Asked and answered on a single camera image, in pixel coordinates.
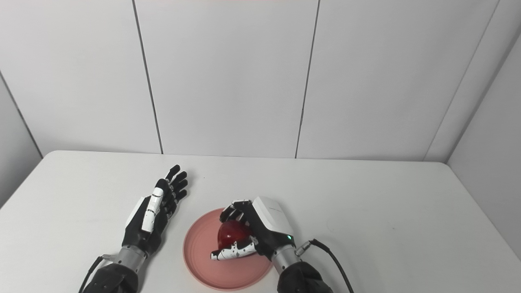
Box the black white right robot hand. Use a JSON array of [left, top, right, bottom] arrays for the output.
[[210, 196, 296, 262]]

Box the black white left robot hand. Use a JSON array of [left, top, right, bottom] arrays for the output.
[[121, 164, 189, 257]]

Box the red apple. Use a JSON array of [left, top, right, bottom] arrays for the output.
[[217, 220, 253, 250]]

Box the pink round plate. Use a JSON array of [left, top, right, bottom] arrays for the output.
[[182, 207, 274, 291]]

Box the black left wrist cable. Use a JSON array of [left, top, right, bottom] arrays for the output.
[[78, 254, 119, 293]]

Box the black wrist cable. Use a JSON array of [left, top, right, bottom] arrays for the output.
[[78, 254, 119, 293], [295, 239, 355, 293]]

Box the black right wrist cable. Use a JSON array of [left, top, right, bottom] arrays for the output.
[[295, 239, 355, 293]]

